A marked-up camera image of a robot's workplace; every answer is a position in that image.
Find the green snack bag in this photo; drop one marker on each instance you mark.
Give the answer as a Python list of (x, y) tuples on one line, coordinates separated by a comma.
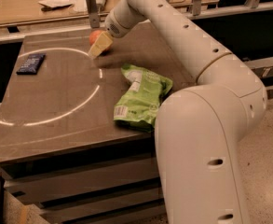
[(137, 108)]

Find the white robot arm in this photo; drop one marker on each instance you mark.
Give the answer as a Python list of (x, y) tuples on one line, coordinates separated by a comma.
[(198, 128)]

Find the brown drawer cabinet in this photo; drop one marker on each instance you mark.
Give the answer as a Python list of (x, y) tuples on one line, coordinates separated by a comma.
[(108, 184)]

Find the grey metal bracket post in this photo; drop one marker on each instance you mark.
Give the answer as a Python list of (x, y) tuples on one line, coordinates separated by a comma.
[(94, 19)]

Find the red apple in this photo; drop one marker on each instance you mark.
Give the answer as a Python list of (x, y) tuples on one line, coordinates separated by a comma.
[(102, 38)]

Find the dark blue chocolate bar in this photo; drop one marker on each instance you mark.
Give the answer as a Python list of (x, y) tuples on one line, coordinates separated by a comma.
[(32, 64)]

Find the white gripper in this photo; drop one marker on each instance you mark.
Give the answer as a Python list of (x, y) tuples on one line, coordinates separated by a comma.
[(116, 24)]

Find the white paper sheets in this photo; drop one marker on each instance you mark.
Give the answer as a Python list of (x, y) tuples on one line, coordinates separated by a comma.
[(77, 5)]

